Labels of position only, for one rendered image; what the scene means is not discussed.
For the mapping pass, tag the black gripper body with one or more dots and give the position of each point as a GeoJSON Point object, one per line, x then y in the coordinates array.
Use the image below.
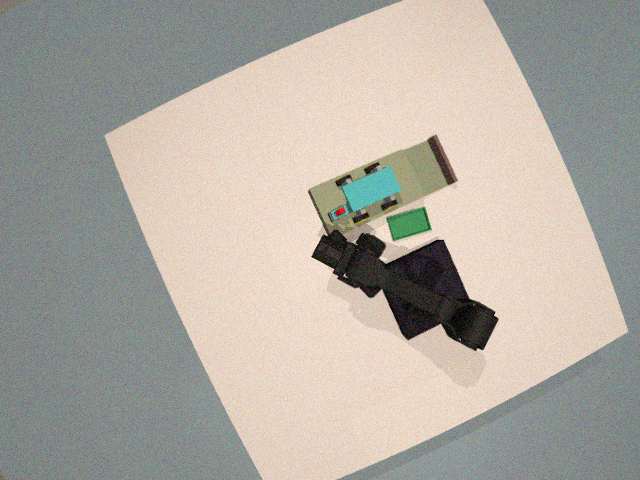
{"type": "Point", "coordinates": [337, 236]}

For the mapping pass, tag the green tray floor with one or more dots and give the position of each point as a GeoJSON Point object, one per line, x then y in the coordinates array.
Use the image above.
{"type": "Point", "coordinates": [408, 223]}

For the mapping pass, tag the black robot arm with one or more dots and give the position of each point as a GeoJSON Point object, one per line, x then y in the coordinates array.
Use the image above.
{"type": "Point", "coordinates": [473, 324]}

